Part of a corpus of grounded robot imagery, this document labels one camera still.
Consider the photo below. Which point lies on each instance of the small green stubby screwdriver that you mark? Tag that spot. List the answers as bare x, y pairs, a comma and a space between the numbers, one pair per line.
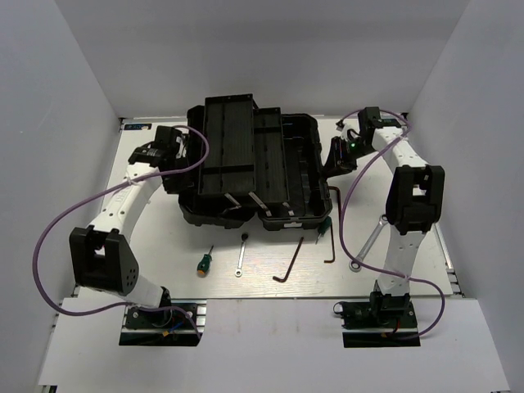
324, 226

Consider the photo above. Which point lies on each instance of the brown hex key middle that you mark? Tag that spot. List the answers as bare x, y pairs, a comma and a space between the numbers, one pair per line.
333, 248

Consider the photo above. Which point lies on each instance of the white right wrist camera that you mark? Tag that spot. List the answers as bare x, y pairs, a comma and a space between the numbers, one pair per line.
347, 133

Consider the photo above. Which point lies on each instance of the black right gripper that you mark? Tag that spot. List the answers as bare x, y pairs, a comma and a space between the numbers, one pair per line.
336, 162

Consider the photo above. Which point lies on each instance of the large silver ratchet wrench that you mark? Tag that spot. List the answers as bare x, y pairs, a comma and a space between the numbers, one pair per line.
354, 265

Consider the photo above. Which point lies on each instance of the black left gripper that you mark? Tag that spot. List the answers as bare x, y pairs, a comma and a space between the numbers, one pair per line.
186, 183

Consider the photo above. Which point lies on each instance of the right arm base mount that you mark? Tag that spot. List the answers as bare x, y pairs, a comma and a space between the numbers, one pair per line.
365, 325

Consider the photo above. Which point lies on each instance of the green screwdriver orange cap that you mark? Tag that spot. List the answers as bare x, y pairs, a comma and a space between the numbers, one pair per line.
203, 266

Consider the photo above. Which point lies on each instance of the small silver ratchet wrench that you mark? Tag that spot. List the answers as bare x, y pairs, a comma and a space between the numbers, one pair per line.
238, 271

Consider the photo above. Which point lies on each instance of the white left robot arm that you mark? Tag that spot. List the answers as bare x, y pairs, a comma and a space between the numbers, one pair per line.
102, 258

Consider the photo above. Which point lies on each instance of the black plastic toolbox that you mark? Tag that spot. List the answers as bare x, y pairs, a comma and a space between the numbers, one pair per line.
262, 163

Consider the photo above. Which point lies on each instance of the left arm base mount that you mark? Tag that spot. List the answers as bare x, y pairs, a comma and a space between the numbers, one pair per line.
164, 329

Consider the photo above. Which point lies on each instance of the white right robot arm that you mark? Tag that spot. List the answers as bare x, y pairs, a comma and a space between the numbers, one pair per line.
414, 201

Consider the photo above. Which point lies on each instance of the brown hex key upper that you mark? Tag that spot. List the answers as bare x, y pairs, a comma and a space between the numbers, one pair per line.
338, 197

